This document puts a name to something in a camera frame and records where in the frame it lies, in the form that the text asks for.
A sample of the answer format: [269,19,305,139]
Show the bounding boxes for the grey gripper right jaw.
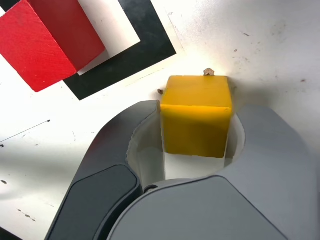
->
[107,104,320,240]

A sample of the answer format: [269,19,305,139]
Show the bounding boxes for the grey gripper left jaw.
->
[44,99,167,240]

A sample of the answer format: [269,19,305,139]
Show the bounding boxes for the yellow cube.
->
[159,75,233,159]

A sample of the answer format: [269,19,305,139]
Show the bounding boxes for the red cube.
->
[0,0,106,93]

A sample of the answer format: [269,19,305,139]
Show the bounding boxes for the black tape square outline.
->
[0,0,178,102]

